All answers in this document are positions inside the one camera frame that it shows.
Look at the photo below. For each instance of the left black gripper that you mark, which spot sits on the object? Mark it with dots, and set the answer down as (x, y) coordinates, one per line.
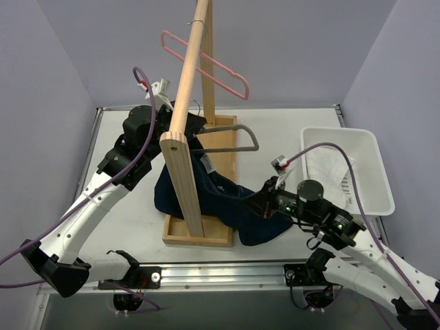
(191, 121)

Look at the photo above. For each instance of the white plastic basket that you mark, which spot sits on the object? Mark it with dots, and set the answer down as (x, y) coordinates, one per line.
(364, 155)

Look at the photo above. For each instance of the white pleated skirt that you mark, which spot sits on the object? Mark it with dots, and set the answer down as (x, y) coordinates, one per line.
(327, 166)

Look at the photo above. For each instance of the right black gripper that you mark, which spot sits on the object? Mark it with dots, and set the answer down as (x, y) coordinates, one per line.
(267, 196)

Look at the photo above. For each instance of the dark hanger with metal hook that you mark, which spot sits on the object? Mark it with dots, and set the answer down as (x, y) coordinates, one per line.
(222, 136)

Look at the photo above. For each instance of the wooden clothes rack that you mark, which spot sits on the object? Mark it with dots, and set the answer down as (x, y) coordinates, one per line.
(192, 228)

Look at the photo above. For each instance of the pink hanger with metal hook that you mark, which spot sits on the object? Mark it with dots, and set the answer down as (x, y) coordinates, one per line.
(205, 74)

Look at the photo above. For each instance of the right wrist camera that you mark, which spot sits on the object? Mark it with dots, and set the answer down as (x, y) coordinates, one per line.
(283, 168)

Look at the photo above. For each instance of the dark blue denim garment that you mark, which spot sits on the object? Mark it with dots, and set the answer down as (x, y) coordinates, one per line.
(221, 198)

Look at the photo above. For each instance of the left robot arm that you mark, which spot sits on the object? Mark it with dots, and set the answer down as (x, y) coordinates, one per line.
(56, 258)

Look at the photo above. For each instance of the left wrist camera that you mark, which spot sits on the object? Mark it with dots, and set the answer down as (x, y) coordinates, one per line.
(159, 90)

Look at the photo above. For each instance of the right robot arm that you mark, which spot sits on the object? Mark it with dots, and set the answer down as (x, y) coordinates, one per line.
(381, 275)

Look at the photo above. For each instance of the aluminium mounting rail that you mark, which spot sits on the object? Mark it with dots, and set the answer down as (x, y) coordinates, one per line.
(218, 277)

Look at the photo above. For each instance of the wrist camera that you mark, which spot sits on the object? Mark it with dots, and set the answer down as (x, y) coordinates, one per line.
(283, 168)
(159, 90)

